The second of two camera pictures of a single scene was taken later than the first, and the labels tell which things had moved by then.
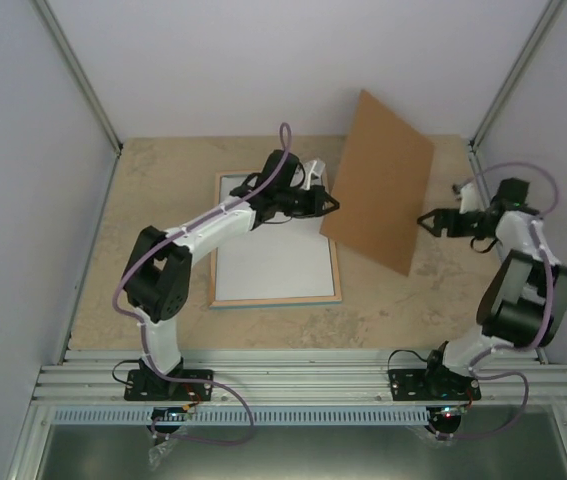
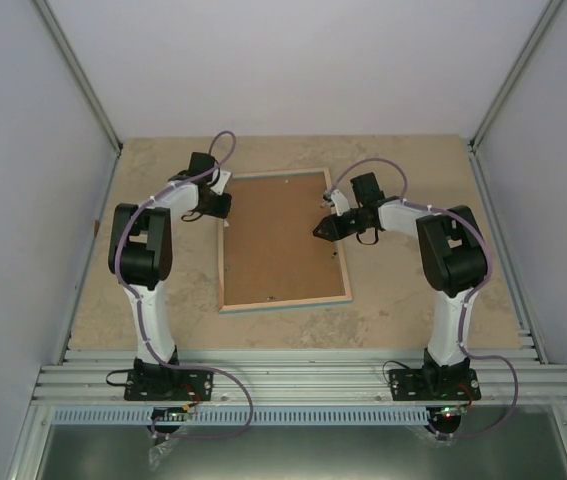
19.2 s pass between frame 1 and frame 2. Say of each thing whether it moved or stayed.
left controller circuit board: stayed
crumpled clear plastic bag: stayed
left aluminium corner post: stayed
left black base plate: stayed
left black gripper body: moved
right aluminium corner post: stayed
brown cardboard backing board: moved
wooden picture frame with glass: stayed
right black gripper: moved
